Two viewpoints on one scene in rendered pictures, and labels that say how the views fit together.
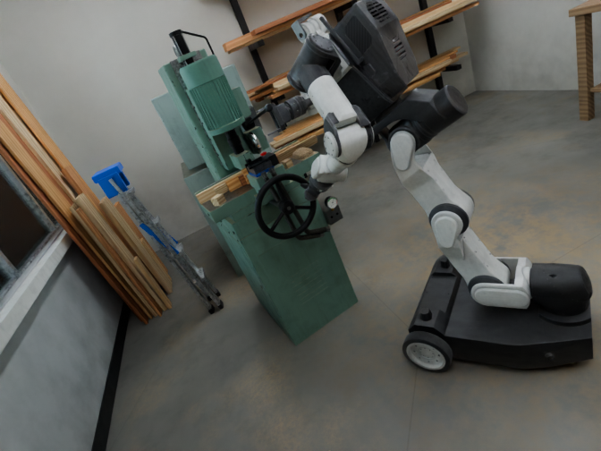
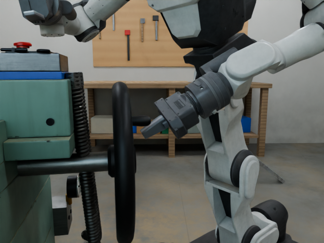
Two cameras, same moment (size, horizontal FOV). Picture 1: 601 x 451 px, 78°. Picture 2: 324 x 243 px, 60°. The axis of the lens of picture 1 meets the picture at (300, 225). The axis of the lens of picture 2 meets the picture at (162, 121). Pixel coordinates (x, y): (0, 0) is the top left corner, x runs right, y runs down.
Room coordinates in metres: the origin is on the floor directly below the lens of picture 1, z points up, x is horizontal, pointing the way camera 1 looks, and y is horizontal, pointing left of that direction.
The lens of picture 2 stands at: (1.35, 0.51, 0.97)
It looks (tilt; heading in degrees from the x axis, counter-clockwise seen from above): 10 degrees down; 278
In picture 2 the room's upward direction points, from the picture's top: straight up
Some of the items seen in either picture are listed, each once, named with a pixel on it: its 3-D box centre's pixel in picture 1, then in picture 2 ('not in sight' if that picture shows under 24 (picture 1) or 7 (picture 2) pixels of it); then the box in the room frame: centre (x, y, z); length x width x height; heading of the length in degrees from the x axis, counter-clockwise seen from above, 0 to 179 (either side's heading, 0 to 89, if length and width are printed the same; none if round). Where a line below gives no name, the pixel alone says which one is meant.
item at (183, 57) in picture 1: (183, 51); not in sight; (1.95, 0.17, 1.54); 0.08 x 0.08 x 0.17; 18
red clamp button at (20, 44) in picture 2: not in sight; (22, 45); (1.67, 0.02, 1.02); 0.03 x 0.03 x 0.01
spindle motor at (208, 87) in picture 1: (213, 96); not in sight; (1.82, 0.13, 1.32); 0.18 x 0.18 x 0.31
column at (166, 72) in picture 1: (213, 127); not in sight; (2.09, 0.22, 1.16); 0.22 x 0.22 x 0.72; 18
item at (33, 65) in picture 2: (262, 163); (34, 62); (1.64, 0.04, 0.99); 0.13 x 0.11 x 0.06; 108
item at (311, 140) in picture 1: (267, 164); not in sight; (1.85, 0.03, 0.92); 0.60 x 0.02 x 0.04; 108
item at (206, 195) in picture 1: (251, 171); not in sight; (1.84, 0.12, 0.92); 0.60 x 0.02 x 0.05; 108
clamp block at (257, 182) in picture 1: (267, 178); (35, 104); (1.64, 0.05, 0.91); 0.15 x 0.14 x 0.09; 108
